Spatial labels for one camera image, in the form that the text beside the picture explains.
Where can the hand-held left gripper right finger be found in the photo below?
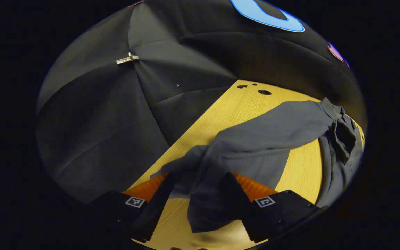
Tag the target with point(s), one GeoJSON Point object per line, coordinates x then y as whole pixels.
{"type": "Point", "coordinates": [253, 222]}

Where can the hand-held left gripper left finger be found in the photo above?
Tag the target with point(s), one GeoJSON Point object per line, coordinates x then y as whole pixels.
{"type": "Point", "coordinates": [153, 215]}

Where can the grey long-sleeved shirt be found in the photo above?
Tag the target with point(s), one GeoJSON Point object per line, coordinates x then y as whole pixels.
{"type": "Point", "coordinates": [262, 139]}

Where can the black backdrop cloth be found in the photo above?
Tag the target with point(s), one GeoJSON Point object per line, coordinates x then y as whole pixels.
{"type": "Point", "coordinates": [99, 121]}

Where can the white cloth clip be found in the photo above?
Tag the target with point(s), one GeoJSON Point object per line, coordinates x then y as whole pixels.
{"type": "Point", "coordinates": [127, 59]}

